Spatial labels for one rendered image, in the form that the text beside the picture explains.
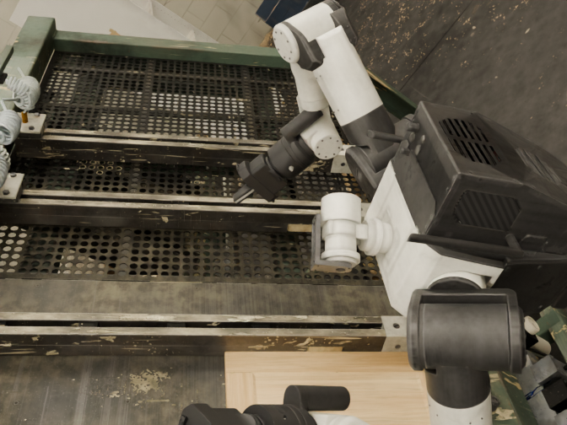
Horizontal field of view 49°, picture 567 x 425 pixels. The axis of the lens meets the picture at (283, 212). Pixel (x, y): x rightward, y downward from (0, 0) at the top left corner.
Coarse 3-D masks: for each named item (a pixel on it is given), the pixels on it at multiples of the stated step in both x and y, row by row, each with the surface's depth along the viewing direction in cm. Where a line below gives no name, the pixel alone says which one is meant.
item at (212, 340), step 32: (0, 320) 130; (32, 320) 131; (64, 320) 132; (96, 320) 133; (128, 320) 134; (160, 320) 135; (192, 320) 136; (224, 320) 137; (256, 320) 138; (288, 320) 139; (320, 320) 141; (352, 320) 142; (384, 320) 143; (0, 352) 130; (32, 352) 131; (64, 352) 132; (96, 352) 133; (128, 352) 134; (160, 352) 135; (192, 352) 136
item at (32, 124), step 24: (24, 96) 174; (24, 120) 179; (24, 144) 182; (48, 144) 182; (72, 144) 183; (96, 144) 184; (120, 144) 185; (144, 144) 186; (168, 144) 187; (192, 144) 189; (216, 144) 191; (240, 144) 194; (264, 144) 195; (312, 168) 198; (336, 168) 198
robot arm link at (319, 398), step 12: (288, 396) 84; (300, 396) 83; (312, 396) 84; (324, 396) 85; (336, 396) 87; (348, 396) 88; (300, 408) 82; (312, 408) 84; (324, 408) 86; (336, 408) 87; (300, 420) 80; (312, 420) 81; (324, 420) 83
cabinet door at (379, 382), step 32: (224, 352) 137; (256, 352) 138; (288, 352) 139; (320, 352) 140; (352, 352) 141; (384, 352) 143; (256, 384) 132; (288, 384) 133; (320, 384) 134; (352, 384) 135; (384, 384) 136; (416, 384) 137; (384, 416) 130; (416, 416) 131
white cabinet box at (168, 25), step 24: (24, 0) 432; (48, 0) 435; (72, 0) 438; (96, 0) 442; (120, 0) 445; (144, 0) 503; (72, 24) 447; (96, 24) 450; (120, 24) 453; (144, 24) 457; (168, 24) 517; (192, 96) 493
